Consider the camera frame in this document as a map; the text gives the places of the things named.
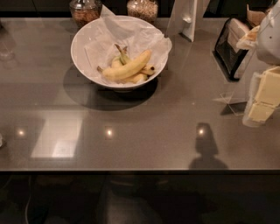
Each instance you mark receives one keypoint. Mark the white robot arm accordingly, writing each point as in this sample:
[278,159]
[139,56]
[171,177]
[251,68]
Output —
[268,38]

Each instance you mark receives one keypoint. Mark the right glass jar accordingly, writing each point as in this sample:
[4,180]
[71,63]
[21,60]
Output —
[146,10]

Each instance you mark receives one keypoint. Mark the white paper liner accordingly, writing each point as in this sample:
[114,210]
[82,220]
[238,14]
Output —
[137,36]

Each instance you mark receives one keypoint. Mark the white ceramic bowl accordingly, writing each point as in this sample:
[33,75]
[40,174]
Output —
[80,49]

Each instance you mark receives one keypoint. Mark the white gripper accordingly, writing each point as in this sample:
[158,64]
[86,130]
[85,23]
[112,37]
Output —
[269,40]

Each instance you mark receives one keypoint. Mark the small yellow banana behind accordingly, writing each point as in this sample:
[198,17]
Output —
[122,58]

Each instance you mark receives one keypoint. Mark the left glass jar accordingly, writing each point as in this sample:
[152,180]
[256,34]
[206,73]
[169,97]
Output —
[85,11]

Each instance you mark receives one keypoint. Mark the large yellow banana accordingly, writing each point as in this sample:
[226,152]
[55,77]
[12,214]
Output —
[129,69]

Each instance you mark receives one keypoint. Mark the black toaster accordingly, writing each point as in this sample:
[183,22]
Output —
[227,54]

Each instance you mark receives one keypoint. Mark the glass jar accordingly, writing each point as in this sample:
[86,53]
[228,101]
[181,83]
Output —
[146,10]
[85,11]

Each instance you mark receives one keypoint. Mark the clear acrylic sheet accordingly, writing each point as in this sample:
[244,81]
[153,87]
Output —
[232,105]

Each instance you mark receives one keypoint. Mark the small spotted yellow banana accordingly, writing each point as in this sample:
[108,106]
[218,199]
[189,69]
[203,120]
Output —
[142,75]

